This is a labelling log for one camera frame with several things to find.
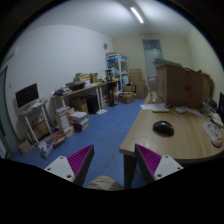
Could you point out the large brown cardboard box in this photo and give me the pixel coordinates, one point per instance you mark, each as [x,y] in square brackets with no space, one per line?
[181,86]

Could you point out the white metal stand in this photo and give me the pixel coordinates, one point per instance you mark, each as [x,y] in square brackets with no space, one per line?
[43,115]

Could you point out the blue white display cabinet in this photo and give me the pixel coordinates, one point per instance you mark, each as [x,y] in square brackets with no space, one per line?
[116,71]

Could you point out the open cardboard floor box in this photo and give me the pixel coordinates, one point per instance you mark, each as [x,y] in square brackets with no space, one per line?
[127,97]

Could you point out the white paper sheet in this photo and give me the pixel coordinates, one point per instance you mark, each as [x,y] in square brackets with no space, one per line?
[146,106]

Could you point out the ceiling tube light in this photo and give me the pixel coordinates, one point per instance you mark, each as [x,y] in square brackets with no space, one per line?
[137,15]

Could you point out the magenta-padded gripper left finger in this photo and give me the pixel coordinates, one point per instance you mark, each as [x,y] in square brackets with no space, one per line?
[76,161]

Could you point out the black computer mouse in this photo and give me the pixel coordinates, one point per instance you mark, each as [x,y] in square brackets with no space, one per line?
[163,128]

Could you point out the black laptop screen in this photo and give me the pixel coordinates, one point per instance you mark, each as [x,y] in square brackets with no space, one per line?
[221,106]

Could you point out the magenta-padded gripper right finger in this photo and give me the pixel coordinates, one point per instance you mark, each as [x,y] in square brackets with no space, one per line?
[150,160]

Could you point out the clear plastic jar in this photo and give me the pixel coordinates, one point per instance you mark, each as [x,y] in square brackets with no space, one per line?
[153,90]

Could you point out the black computer monitor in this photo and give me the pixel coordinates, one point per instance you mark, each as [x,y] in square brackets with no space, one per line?
[26,96]

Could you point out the tall stack of books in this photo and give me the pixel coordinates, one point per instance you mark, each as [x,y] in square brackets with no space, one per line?
[64,120]

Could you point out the flat white rectangular device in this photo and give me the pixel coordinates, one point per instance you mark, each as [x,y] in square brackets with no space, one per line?
[160,109]

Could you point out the small black clip bundle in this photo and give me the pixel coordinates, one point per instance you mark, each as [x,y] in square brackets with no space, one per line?
[168,105]

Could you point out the stacked cardboard boxes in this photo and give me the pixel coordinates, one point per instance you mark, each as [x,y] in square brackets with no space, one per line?
[138,83]

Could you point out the cluttered wooden side desk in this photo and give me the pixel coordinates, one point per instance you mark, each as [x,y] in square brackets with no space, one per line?
[76,91]

